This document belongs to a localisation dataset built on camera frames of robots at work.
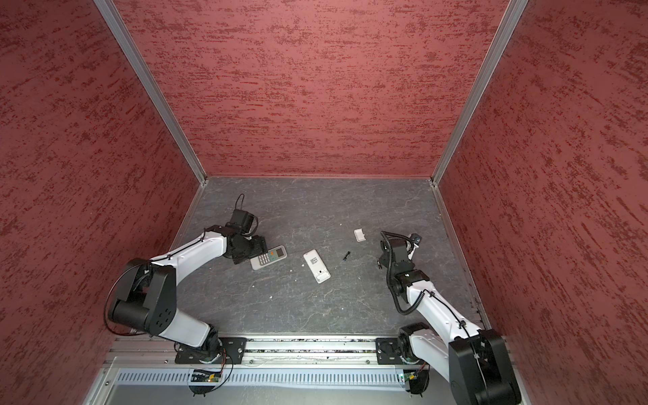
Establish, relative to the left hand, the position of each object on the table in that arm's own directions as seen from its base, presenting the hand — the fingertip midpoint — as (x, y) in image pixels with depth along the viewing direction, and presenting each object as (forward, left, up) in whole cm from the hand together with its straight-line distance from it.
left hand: (258, 256), depth 91 cm
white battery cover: (+11, -39, -3) cm, 40 cm away
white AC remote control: (-2, -22, -3) cm, 22 cm away
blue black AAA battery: (+2, -33, -3) cm, 33 cm away
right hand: (-1, -48, +3) cm, 48 cm away
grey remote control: (0, -4, -2) cm, 4 cm away
